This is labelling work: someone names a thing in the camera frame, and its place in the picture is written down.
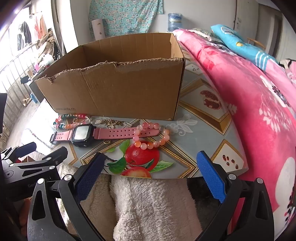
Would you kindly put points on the brown cardboard box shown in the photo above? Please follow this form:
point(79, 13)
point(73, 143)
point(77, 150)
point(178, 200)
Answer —
point(115, 92)

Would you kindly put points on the grey patterned blanket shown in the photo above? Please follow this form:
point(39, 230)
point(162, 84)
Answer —
point(203, 34)

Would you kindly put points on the blue water dispenser bottle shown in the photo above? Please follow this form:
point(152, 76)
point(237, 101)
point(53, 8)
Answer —
point(175, 22)

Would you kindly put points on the pink floral blanket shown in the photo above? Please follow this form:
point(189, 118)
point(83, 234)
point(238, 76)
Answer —
point(254, 115)

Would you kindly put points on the hanging pink garment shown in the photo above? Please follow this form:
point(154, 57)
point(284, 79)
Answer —
point(40, 26)

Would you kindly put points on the white fleece robe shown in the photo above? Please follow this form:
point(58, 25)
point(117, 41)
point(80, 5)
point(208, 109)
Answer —
point(150, 204)

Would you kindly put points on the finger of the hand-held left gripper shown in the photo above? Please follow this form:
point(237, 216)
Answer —
point(25, 149)
point(55, 156)

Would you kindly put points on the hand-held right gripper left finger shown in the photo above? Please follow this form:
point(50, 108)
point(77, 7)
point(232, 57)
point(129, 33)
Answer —
point(89, 176)

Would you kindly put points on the hanging dark garment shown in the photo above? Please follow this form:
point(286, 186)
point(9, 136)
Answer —
point(24, 34)

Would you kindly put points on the pink cartoon print pillow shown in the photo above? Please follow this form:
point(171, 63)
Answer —
point(288, 69)

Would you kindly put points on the white rolled paper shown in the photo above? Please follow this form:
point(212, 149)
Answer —
point(98, 29)

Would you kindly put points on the blue cartoon pillow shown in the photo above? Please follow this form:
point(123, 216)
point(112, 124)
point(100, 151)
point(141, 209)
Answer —
point(242, 46)

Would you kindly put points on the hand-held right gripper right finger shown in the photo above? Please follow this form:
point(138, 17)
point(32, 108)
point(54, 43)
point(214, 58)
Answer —
point(211, 178)

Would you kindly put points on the metal window railing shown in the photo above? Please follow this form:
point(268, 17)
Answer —
point(13, 76)

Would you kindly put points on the cluttered pile of belongings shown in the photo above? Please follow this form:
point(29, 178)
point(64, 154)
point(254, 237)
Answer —
point(47, 42)

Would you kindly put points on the wooden chair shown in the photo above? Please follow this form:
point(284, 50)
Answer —
point(256, 42)

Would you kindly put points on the teal floral wall cloth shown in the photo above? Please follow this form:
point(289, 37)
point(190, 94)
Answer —
point(124, 16)

